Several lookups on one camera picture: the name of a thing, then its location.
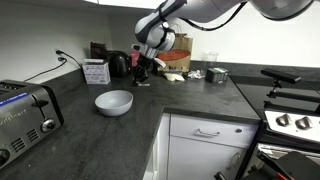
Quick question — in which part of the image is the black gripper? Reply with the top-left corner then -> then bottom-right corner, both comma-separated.
132,45 -> 158,87

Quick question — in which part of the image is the grey bowl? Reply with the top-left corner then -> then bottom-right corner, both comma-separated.
94,89 -> 134,118

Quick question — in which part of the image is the black electric kettle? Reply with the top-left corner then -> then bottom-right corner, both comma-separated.
107,50 -> 133,79

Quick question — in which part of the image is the pale yellow flat packet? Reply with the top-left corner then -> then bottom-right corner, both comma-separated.
163,72 -> 186,83

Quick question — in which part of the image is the white printed cardboard box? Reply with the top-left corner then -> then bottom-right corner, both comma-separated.
81,58 -> 111,86

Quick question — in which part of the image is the brown paper shopping bag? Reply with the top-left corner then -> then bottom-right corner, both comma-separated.
156,22 -> 194,74

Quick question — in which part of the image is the dark brown coffee bag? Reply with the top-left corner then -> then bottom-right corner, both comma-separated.
89,41 -> 109,61

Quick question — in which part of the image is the crumpled clear plastic wrap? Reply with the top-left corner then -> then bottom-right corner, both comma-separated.
187,69 -> 206,80

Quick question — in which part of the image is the clear plastic cup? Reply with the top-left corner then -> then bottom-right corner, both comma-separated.
201,51 -> 220,72

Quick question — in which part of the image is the black box with labels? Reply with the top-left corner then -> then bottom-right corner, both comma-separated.
205,67 -> 230,85

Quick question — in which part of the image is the white upper cabinet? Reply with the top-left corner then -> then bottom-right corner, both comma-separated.
0,0 -> 168,16

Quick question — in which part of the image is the white drawer front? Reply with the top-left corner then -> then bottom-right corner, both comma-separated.
169,114 -> 259,150

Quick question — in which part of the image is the white cabinet door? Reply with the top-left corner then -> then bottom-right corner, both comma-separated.
166,135 -> 248,180

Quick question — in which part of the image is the black silver toaster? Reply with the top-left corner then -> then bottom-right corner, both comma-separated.
0,79 -> 65,171

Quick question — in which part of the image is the black white stove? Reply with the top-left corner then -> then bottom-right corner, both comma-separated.
229,73 -> 320,180

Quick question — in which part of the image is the silver stove knob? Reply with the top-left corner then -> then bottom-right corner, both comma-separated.
275,113 -> 293,128
294,116 -> 313,131

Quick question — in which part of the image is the black device with orange part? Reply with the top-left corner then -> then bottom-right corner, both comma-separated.
213,150 -> 320,180

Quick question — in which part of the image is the black power cable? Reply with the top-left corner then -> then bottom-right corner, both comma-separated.
22,57 -> 68,83
55,49 -> 83,69

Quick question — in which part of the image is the white wall outlet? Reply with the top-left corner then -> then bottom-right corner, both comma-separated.
50,47 -> 65,66

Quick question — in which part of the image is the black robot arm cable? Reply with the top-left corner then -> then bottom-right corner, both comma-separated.
179,1 -> 248,32

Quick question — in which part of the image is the silver drawer handle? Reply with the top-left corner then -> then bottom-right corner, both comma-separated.
194,128 -> 221,138

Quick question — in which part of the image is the silver door handle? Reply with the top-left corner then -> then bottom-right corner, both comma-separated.
227,152 -> 242,171

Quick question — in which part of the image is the black bar camera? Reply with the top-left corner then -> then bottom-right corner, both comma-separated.
260,67 -> 302,85

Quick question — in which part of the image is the black camera stand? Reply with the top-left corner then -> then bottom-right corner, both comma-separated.
263,79 -> 320,114

